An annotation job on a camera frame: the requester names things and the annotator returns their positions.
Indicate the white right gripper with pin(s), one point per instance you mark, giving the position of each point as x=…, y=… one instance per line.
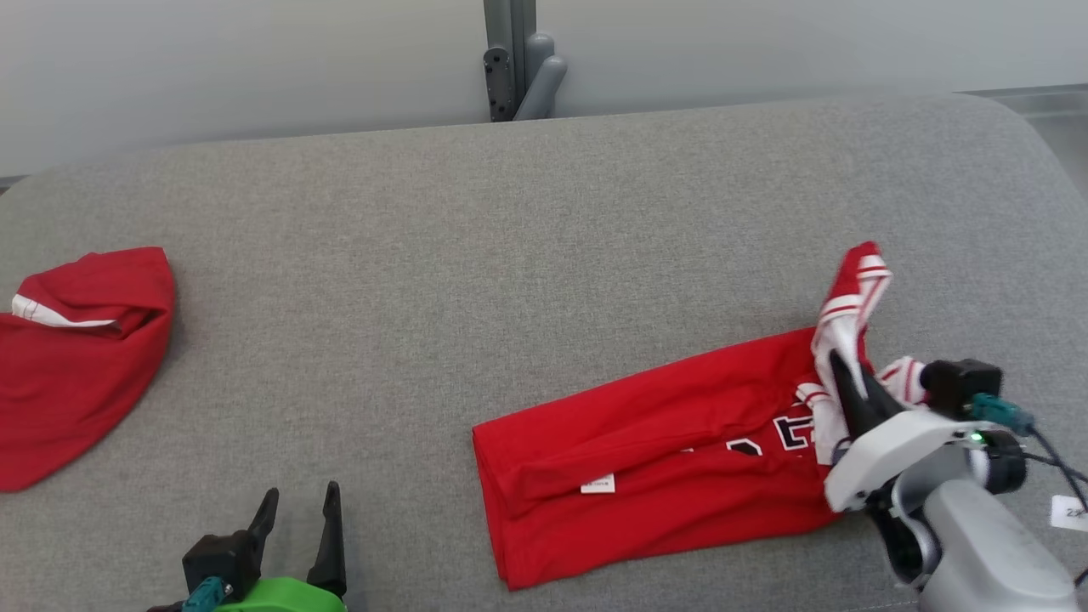
x=884, y=455

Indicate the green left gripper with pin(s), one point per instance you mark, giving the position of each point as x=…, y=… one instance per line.
x=280, y=597

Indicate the red basketball jersey shirt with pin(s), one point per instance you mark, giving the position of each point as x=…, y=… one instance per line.
x=663, y=476

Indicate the red shorts with white stripes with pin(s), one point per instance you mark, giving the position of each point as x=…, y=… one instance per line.
x=68, y=382

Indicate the grey fabric sofa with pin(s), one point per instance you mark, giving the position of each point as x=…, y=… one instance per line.
x=425, y=255

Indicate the dark grey hinge plate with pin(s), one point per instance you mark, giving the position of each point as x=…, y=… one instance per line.
x=497, y=85

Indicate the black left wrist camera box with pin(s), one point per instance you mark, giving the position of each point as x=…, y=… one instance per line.
x=219, y=561

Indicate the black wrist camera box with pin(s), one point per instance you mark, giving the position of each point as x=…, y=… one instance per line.
x=960, y=384
x=219, y=561

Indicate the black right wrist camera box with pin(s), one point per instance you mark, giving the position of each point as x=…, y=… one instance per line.
x=960, y=384

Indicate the grey metal wall post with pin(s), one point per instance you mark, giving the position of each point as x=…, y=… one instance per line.
x=510, y=25

